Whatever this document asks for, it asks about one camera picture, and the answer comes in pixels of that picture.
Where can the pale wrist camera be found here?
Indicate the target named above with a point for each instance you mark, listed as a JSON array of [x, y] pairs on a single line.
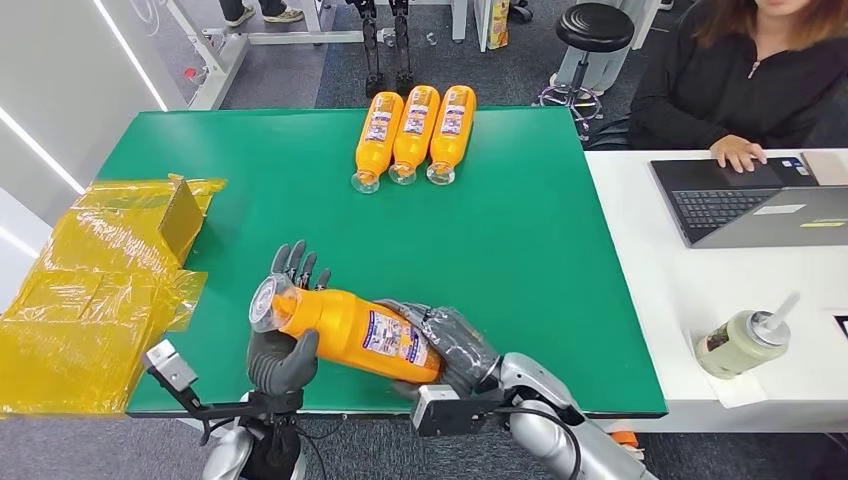
[[169, 364], [437, 407]]

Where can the black camera bracket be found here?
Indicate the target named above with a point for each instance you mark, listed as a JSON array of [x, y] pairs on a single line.
[[218, 409]]

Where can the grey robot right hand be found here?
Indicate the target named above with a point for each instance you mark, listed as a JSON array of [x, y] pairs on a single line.
[[457, 344]]

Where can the orange juice bottle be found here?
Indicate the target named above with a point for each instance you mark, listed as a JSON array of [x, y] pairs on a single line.
[[351, 331], [452, 132], [414, 132], [378, 139]]

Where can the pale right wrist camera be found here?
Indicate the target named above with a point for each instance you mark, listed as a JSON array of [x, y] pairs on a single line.
[[437, 407]]

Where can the person's hand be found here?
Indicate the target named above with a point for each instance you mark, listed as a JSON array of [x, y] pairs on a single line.
[[738, 152]]

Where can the white drinking straw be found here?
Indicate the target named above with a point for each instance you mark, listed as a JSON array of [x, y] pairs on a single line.
[[782, 311]]

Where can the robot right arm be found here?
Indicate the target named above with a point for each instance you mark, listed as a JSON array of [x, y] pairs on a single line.
[[530, 378]]

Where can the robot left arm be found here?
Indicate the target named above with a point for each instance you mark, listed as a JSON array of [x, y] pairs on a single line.
[[225, 457]]

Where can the person in white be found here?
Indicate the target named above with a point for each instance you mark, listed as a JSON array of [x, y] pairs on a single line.
[[606, 69]]

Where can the person at laptop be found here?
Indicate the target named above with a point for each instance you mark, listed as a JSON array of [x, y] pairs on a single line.
[[729, 86]]

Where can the black round stool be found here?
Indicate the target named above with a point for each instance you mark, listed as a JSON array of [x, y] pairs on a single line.
[[594, 26]]

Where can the person in black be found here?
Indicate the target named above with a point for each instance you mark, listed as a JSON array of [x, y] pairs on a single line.
[[275, 10]]

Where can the yellow snack packet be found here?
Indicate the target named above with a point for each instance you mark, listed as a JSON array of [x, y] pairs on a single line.
[[498, 23]]

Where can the small orange object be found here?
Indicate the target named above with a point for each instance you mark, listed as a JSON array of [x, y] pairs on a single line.
[[624, 440]]

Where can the white metal gantry frame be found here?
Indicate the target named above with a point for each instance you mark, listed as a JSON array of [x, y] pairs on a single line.
[[218, 66]]

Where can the yellow plastic wrapped box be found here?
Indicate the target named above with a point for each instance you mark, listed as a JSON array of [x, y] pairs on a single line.
[[86, 298]]

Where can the black and white humanoid robot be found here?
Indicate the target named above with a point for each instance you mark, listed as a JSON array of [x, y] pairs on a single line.
[[372, 46]]

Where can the green table mat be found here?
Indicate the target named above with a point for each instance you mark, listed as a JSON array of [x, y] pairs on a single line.
[[464, 265]]

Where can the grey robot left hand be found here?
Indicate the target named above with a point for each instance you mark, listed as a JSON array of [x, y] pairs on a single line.
[[281, 368]]

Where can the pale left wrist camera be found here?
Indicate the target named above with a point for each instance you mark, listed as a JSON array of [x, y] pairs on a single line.
[[169, 364]]

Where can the black and grey laptop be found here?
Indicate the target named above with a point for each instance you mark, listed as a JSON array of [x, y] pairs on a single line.
[[722, 205]]

